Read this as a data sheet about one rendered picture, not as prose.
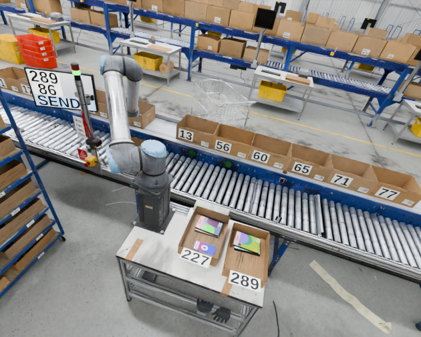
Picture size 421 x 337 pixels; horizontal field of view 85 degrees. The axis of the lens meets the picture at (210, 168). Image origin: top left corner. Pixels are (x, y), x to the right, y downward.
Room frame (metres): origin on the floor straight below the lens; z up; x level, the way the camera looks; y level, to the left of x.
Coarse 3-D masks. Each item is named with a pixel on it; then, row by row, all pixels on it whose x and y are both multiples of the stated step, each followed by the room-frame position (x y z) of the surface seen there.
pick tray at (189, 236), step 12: (192, 216) 1.14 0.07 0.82; (216, 216) 1.20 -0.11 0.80; (228, 216) 1.18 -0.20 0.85; (192, 228) 1.08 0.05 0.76; (180, 240) 0.90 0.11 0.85; (192, 240) 0.97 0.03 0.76; (204, 240) 0.99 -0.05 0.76; (216, 240) 1.01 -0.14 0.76; (180, 252) 0.85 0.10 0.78; (216, 252) 0.91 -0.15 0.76; (216, 264) 0.81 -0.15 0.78
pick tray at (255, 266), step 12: (240, 228) 1.12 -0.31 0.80; (252, 228) 1.11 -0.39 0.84; (264, 240) 1.08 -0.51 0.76; (228, 252) 0.93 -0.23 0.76; (240, 252) 0.94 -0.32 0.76; (264, 252) 0.98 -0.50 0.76; (228, 264) 0.84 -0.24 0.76; (240, 264) 0.85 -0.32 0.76; (252, 264) 0.87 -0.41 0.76; (264, 264) 0.88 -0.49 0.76; (228, 276) 0.75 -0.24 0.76; (252, 276) 0.73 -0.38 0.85; (264, 276) 0.79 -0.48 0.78
